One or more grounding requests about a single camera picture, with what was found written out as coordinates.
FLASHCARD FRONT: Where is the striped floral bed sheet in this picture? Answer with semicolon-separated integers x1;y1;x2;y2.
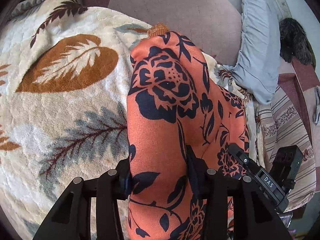
255;85;317;205

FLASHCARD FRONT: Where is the mauve quilted cushion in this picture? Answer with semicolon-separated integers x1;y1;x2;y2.
82;0;248;65

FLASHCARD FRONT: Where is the orange floral garment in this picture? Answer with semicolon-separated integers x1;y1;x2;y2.
126;24;252;240

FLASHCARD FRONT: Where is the dark fuzzy cloth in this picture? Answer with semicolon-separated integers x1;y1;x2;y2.
279;17;314;64

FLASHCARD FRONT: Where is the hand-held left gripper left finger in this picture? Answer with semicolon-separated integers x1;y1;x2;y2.
32;155;133;240

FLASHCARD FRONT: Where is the light blue ruffled pillow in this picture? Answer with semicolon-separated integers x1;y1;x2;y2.
230;0;282;105

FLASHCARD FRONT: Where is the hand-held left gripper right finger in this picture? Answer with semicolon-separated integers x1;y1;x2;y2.
186;146;293;240

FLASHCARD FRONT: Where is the leaf print fleece blanket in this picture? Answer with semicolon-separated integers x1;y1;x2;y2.
0;0;265;240

